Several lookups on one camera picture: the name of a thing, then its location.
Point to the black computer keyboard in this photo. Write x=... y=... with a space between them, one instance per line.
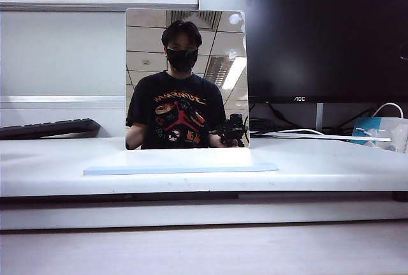
x=48 y=128

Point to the pale blue flat base board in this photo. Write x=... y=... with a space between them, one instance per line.
x=178 y=169

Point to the blue white product box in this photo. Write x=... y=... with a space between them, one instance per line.
x=366 y=128

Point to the grey partition rail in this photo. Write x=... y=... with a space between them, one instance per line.
x=95 y=3

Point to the square mirror white frame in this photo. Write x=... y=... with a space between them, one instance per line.
x=236 y=128

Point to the white flat monitor base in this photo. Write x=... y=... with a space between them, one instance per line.
x=318 y=135

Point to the black AOC computer monitor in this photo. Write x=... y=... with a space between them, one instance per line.
x=318 y=32

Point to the silver monitor stand post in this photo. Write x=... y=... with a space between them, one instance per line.
x=320 y=117

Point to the white desk riser shelf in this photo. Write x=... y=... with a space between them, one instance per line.
x=318 y=166

